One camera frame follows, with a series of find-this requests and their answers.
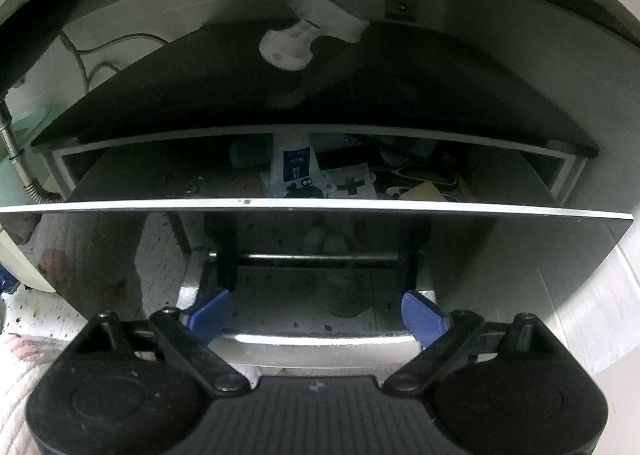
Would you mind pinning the white packet with green cross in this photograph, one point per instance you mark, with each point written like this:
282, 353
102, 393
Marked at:
350, 182

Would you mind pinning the black and white cartoon packet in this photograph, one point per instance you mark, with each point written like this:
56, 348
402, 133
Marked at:
300, 191

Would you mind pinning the yellow card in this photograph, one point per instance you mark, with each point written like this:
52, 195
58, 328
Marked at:
422, 192

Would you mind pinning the black glossy drawer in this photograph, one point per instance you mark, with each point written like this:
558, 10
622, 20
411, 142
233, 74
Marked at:
500, 260

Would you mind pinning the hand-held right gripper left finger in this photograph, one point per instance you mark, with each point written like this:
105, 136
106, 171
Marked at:
210, 315

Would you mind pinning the white bottle with blue label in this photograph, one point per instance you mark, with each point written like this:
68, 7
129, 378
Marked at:
295, 162

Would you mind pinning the dark teal pouch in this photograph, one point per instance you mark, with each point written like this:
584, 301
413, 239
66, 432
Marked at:
247, 155

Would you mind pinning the black printed packet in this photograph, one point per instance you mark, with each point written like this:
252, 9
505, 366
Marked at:
450, 175

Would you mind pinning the black drawer cabinet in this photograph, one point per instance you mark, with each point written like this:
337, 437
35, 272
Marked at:
400, 100

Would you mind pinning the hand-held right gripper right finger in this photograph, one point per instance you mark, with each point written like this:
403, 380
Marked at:
422, 317

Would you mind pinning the white plastic drawer latch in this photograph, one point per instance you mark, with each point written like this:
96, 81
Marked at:
305, 35

